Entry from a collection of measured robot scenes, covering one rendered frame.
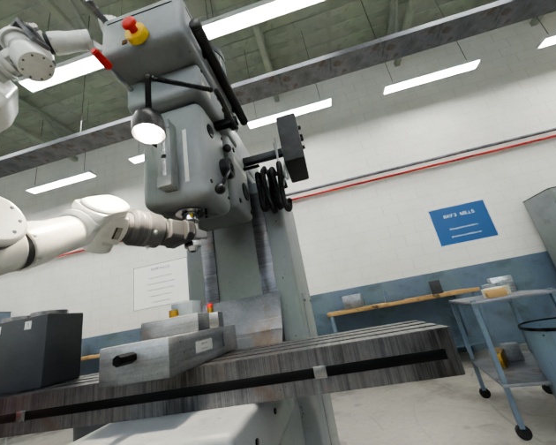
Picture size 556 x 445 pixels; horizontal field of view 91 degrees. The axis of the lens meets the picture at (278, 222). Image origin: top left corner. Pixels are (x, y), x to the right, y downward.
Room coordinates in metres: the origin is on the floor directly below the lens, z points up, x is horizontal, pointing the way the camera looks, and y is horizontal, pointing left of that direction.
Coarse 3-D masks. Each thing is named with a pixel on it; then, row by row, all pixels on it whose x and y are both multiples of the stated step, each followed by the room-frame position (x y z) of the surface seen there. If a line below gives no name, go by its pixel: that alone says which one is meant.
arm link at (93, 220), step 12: (72, 204) 0.46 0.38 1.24; (84, 204) 0.46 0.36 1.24; (96, 204) 0.48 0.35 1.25; (108, 204) 0.50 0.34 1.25; (120, 204) 0.53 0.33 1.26; (60, 216) 0.46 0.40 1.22; (72, 216) 0.45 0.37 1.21; (84, 216) 0.46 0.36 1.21; (96, 216) 0.47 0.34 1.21; (108, 216) 0.49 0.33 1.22; (120, 216) 0.53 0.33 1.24; (84, 228) 0.46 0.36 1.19; (96, 228) 0.48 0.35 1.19
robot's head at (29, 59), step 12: (0, 36) 0.40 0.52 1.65; (12, 36) 0.40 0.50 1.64; (24, 36) 0.41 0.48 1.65; (12, 48) 0.40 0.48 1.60; (24, 48) 0.40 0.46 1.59; (36, 48) 0.41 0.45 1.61; (0, 60) 0.41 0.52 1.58; (12, 60) 0.41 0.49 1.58; (24, 60) 0.40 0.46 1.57; (36, 60) 0.42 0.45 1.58; (48, 60) 0.43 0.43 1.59; (12, 72) 0.43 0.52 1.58; (24, 72) 0.42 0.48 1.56; (36, 72) 0.44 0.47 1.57; (48, 72) 0.45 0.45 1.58
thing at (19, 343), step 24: (48, 312) 0.80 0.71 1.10; (0, 336) 0.78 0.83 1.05; (24, 336) 0.77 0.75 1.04; (48, 336) 0.77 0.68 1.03; (72, 336) 0.85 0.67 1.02; (0, 360) 0.78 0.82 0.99; (24, 360) 0.77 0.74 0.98; (48, 360) 0.78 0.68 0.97; (72, 360) 0.85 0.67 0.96; (0, 384) 0.78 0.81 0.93; (24, 384) 0.77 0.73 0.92; (48, 384) 0.78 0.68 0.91
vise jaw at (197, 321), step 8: (160, 320) 0.67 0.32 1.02; (168, 320) 0.67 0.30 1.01; (176, 320) 0.66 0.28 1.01; (184, 320) 0.66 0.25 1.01; (192, 320) 0.66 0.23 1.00; (200, 320) 0.67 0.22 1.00; (208, 320) 0.71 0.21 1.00; (144, 328) 0.68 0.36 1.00; (152, 328) 0.67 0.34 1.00; (160, 328) 0.67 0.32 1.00; (168, 328) 0.67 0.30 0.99; (176, 328) 0.66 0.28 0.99; (184, 328) 0.66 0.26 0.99; (192, 328) 0.66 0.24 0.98; (200, 328) 0.66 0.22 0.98; (208, 328) 0.71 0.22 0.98; (144, 336) 0.68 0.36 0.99; (152, 336) 0.67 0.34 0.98; (160, 336) 0.67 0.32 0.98
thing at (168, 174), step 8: (168, 120) 0.62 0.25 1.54; (168, 128) 0.62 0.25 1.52; (168, 136) 0.62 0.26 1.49; (160, 144) 0.62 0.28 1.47; (168, 144) 0.62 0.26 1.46; (176, 144) 0.65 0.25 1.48; (160, 152) 0.62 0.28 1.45; (168, 152) 0.62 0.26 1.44; (176, 152) 0.65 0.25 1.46; (160, 160) 0.62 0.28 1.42; (168, 160) 0.62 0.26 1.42; (176, 160) 0.65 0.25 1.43; (160, 168) 0.62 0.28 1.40; (168, 168) 0.62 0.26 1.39; (176, 168) 0.64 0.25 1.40; (160, 176) 0.62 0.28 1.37; (168, 176) 0.62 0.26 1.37; (176, 176) 0.64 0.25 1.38; (160, 184) 0.62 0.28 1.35; (168, 184) 0.62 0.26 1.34; (176, 184) 0.64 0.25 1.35
